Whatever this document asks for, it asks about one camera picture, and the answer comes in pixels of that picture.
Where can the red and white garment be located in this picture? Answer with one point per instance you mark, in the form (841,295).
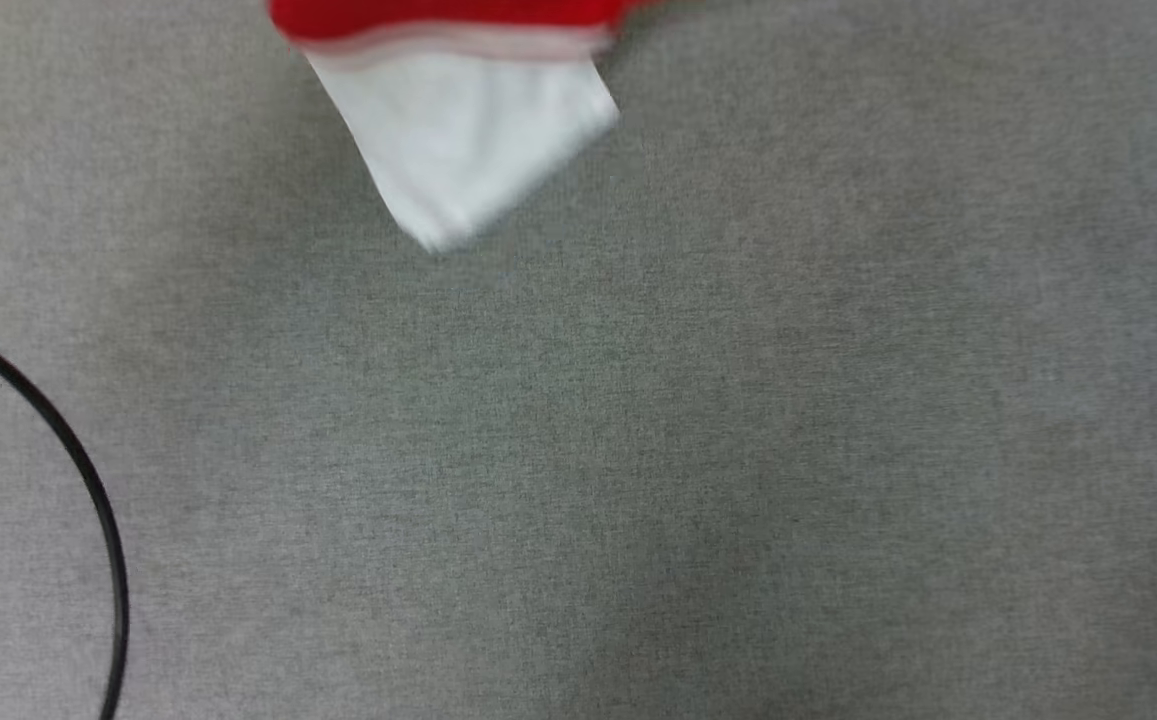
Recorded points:
(468,130)

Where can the grey fabric sofa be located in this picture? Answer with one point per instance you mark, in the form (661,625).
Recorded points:
(638,450)

